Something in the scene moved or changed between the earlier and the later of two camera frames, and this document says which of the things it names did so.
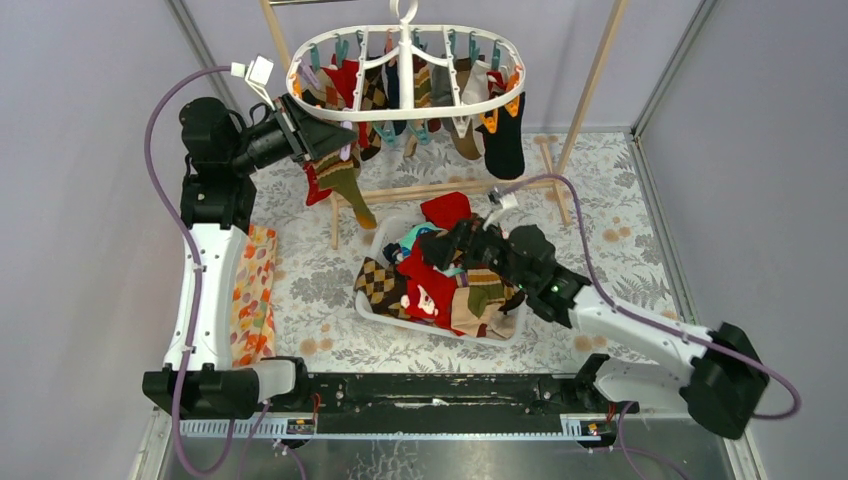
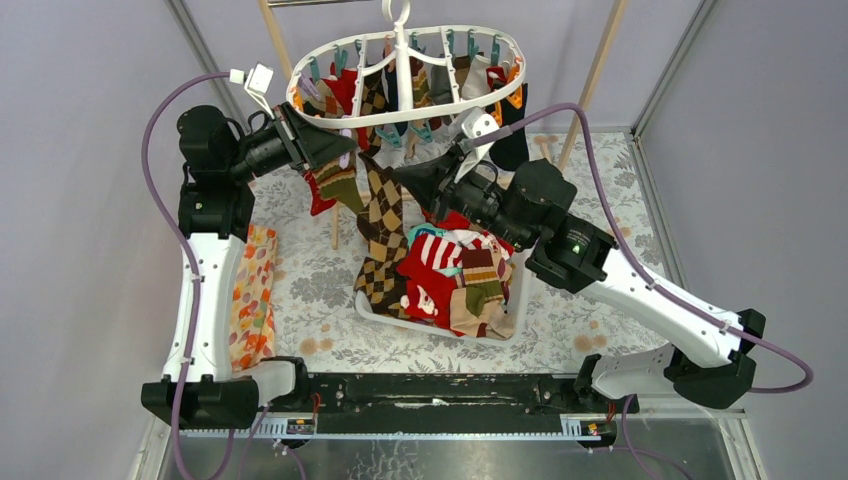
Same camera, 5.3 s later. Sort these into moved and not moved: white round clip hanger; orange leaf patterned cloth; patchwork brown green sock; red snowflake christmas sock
Moved: red snowflake christmas sock; white round clip hanger
Not moved: patchwork brown green sock; orange leaf patterned cloth
